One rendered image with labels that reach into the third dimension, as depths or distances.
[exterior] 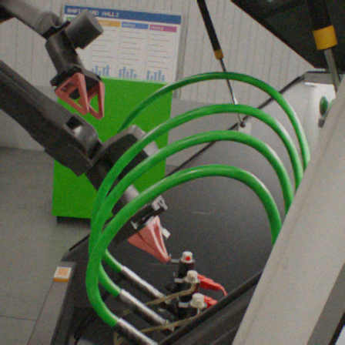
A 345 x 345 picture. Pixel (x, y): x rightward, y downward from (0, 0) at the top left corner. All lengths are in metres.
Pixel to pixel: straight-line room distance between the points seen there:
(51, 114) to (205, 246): 0.55
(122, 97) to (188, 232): 3.00
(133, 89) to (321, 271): 3.76
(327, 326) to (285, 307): 0.08
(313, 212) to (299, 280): 0.06
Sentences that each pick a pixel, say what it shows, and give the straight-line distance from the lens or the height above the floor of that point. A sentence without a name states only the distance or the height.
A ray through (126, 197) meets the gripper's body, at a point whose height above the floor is 1.20.
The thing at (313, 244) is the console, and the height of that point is 1.30.
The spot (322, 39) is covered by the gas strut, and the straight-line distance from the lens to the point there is 0.48.
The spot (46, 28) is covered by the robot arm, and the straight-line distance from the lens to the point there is 1.11.
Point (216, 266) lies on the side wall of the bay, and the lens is 1.20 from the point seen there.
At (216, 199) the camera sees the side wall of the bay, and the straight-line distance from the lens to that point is 1.14.
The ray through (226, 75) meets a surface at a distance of 0.85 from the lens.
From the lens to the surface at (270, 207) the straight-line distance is 0.57.
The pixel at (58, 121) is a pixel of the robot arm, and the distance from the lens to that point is 0.78.
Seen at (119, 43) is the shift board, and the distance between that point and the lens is 7.32.
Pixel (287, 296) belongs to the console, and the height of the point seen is 1.25.
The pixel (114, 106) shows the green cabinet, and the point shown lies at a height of 1.07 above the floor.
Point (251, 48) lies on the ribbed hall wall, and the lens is 7.33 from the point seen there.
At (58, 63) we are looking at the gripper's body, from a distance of 1.05.
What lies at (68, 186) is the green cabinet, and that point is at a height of 0.35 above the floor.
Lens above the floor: 1.42
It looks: 12 degrees down
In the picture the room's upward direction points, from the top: 6 degrees clockwise
